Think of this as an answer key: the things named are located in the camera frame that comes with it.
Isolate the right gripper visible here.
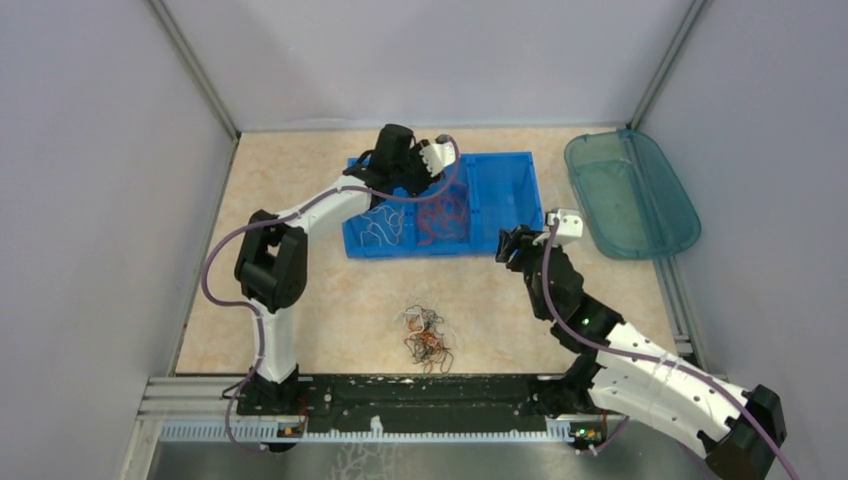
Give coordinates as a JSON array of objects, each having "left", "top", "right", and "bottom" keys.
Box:
[{"left": 496, "top": 223, "right": 565, "bottom": 320}]

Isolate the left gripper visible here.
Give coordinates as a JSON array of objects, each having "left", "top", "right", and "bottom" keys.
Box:
[{"left": 392, "top": 137, "right": 446, "bottom": 198}]

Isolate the orange thin cable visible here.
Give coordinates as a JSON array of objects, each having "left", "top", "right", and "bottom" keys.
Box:
[{"left": 415, "top": 185, "right": 470, "bottom": 245}]

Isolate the white thin cable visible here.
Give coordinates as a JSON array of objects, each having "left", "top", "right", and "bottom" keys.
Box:
[{"left": 354, "top": 203, "right": 408, "bottom": 250}]

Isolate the orange cable bundle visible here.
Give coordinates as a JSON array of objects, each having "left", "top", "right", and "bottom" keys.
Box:
[{"left": 394, "top": 304, "right": 458, "bottom": 376}]

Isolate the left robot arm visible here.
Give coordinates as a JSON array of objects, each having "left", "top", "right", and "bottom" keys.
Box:
[{"left": 234, "top": 124, "right": 460, "bottom": 414}]

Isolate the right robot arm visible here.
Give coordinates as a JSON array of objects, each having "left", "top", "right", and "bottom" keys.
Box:
[{"left": 495, "top": 225, "right": 799, "bottom": 479}]

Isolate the blue three-compartment bin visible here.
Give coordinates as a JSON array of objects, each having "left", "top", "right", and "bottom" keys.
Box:
[{"left": 342, "top": 151, "right": 544, "bottom": 259}]

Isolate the teal transparent plastic lid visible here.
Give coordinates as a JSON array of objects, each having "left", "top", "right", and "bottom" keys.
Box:
[{"left": 563, "top": 129, "right": 702, "bottom": 260}]

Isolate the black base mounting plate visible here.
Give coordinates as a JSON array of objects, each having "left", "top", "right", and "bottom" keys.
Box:
[{"left": 236, "top": 374, "right": 601, "bottom": 434}]

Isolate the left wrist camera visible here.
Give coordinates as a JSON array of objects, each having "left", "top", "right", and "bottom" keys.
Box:
[{"left": 418, "top": 134, "right": 460, "bottom": 178}]

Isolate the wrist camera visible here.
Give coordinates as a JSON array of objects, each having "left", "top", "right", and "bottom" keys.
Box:
[
  {"left": 545, "top": 208, "right": 584, "bottom": 244},
  {"left": 418, "top": 134, "right": 460, "bottom": 178}
]

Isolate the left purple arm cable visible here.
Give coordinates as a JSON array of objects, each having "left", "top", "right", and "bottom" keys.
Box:
[{"left": 200, "top": 135, "right": 463, "bottom": 458}]

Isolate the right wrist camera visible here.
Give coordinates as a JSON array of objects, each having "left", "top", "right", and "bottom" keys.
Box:
[{"left": 545, "top": 208, "right": 584, "bottom": 244}]

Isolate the aluminium front rail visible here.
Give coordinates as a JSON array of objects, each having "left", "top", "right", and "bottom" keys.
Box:
[{"left": 135, "top": 373, "right": 739, "bottom": 444}]

